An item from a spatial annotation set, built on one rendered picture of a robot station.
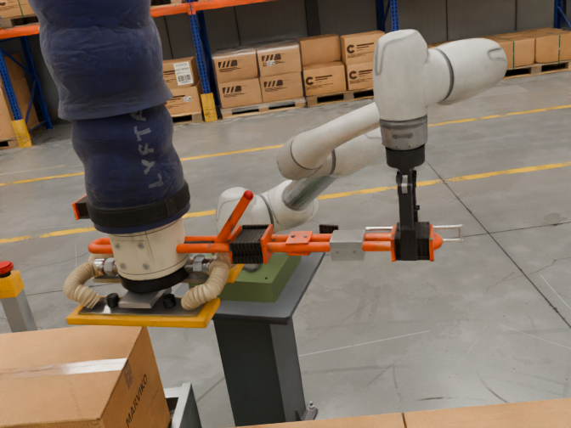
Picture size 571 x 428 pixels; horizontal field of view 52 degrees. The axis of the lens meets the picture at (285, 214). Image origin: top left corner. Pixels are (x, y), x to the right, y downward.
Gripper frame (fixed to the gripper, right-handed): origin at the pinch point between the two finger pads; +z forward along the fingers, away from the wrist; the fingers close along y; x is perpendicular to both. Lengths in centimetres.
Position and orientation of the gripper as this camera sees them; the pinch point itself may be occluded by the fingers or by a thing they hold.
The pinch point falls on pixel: (409, 239)
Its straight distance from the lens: 124.9
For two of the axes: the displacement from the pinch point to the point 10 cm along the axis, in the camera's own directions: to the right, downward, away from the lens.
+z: 1.3, 9.2, 3.8
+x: 9.6, -0.2, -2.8
